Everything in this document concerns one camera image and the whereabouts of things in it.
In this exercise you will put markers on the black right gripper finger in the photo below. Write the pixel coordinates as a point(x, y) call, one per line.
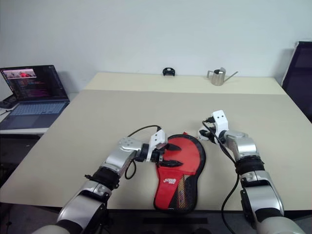
point(204, 137)
point(202, 129)

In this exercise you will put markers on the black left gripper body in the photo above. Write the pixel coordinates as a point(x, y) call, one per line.
point(157, 156)

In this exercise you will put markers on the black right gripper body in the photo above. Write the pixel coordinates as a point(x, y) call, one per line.
point(210, 131)

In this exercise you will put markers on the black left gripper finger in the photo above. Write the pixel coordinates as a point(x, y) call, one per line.
point(174, 147)
point(171, 163)

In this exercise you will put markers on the red black paddle case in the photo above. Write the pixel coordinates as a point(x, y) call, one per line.
point(187, 156)

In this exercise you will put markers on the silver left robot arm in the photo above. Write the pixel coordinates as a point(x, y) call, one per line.
point(114, 161)

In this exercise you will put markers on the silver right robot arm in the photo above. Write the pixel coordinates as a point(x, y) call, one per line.
point(256, 195)

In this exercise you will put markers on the silver metal watering can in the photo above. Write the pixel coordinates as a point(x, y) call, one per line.
point(217, 77)

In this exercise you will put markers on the black upright panel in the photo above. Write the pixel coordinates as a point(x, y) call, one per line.
point(298, 75)

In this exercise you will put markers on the open blue laptop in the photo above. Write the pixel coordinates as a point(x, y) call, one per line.
point(34, 97)

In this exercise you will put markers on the black handheld controller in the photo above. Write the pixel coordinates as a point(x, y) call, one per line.
point(7, 102)

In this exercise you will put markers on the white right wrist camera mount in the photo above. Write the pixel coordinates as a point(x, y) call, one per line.
point(221, 120)

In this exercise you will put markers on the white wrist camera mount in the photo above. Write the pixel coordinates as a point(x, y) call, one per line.
point(157, 140)
point(221, 120)

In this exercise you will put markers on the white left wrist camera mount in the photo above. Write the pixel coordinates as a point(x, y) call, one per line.
point(157, 140)

